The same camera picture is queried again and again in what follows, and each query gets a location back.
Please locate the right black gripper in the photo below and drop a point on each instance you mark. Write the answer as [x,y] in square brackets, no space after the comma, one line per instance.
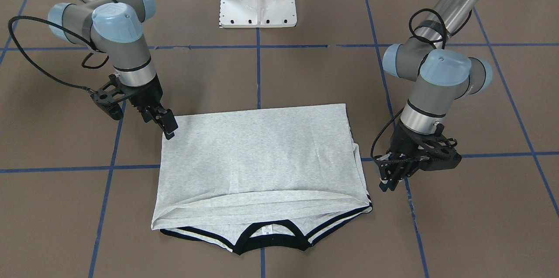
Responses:
[144,98]

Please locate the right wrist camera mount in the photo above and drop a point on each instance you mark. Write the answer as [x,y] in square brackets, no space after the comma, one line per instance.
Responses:
[109,96]

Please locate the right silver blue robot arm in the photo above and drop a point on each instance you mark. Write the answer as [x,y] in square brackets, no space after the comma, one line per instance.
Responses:
[114,27]

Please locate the white t-shirt with cartoon print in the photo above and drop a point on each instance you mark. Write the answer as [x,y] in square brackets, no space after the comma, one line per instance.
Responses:
[285,177]

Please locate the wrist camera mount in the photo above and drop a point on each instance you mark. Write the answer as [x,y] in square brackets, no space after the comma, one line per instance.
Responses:
[435,151]
[109,96]

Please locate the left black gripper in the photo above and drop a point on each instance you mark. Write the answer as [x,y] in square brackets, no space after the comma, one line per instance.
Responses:
[402,141]

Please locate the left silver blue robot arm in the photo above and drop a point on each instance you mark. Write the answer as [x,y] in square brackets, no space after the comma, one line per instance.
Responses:
[440,77]

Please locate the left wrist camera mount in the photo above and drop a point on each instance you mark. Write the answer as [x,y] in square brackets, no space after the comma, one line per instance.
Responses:
[435,151]

